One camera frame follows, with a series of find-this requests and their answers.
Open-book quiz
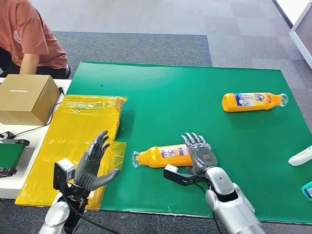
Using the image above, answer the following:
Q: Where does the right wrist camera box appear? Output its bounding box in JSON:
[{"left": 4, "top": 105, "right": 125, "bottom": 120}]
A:
[{"left": 163, "top": 164, "right": 210, "bottom": 187}]

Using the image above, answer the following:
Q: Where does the yellow plastic bag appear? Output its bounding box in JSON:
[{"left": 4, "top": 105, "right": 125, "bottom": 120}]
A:
[{"left": 14, "top": 94, "right": 128, "bottom": 211}]

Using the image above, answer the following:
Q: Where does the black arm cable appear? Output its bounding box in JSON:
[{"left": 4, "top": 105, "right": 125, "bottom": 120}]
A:
[
  {"left": 190, "top": 181, "right": 223, "bottom": 234},
  {"left": 62, "top": 193, "right": 122, "bottom": 234}
]

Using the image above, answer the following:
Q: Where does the small black adapter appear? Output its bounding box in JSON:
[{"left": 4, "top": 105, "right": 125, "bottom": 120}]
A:
[{"left": 0, "top": 131, "right": 15, "bottom": 141}]

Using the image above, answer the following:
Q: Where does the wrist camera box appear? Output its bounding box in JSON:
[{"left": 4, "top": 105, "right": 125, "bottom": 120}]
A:
[
  {"left": 163, "top": 164, "right": 210, "bottom": 187},
  {"left": 53, "top": 158, "right": 76, "bottom": 192}
]

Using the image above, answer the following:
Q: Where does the white plastic bottle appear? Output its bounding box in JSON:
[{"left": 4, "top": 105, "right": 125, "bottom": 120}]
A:
[{"left": 288, "top": 145, "right": 312, "bottom": 167}]

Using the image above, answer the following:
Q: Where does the brown cardboard box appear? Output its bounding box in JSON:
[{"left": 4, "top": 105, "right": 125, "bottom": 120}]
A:
[{"left": 0, "top": 74, "right": 60, "bottom": 126}]

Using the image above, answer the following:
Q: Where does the white side table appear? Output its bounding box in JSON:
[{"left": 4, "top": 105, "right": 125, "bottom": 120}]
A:
[{"left": 0, "top": 77, "right": 72, "bottom": 200}]

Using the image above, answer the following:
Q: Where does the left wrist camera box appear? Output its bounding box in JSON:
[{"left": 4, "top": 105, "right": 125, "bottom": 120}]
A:
[{"left": 53, "top": 158, "right": 76, "bottom": 192}]

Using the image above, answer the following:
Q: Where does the orange bottle with blue label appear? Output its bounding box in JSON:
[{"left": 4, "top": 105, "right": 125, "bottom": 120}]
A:
[{"left": 221, "top": 92, "right": 289, "bottom": 113}]

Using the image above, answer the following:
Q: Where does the teal packet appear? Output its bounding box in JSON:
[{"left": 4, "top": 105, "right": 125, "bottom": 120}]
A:
[{"left": 301, "top": 181, "right": 312, "bottom": 202}]

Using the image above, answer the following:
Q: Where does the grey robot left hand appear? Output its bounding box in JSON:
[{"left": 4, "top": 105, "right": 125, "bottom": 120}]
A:
[{"left": 73, "top": 130, "right": 119, "bottom": 193}]

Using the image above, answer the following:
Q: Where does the thin black table cable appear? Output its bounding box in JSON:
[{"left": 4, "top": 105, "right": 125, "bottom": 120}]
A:
[{"left": 10, "top": 86, "right": 65, "bottom": 139}]

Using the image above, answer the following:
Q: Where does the orange bottle with white label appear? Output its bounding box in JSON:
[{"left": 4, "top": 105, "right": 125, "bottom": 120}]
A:
[{"left": 131, "top": 144, "right": 193, "bottom": 169}]

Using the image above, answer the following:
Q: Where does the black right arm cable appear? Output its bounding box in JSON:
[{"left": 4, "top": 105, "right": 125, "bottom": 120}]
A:
[{"left": 190, "top": 181, "right": 223, "bottom": 234}]

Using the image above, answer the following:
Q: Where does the person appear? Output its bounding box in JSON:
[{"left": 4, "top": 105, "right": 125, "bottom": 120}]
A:
[{"left": 0, "top": 0, "right": 68, "bottom": 79}]

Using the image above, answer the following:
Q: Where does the green device with black frame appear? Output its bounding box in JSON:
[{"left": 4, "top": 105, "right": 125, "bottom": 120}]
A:
[{"left": 0, "top": 138, "right": 30, "bottom": 178}]

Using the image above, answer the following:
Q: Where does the white framed board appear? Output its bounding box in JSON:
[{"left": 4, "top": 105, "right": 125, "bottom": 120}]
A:
[{"left": 289, "top": 0, "right": 312, "bottom": 70}]

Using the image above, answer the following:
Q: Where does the green mat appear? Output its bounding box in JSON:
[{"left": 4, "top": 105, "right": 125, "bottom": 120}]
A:
[{"left": 66, "top": 61, "right": 312, "bottom": 225}]

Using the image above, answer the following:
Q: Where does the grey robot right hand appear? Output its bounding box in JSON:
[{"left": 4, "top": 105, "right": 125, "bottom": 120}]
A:
[{"left": 181, "top": 132, "right": 218, "bottom": 176}]

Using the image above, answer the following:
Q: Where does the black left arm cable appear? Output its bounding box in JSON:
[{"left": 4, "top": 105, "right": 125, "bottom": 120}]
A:
[{"left": 62, "top": 193, "right": 122, "bottom": 234}]

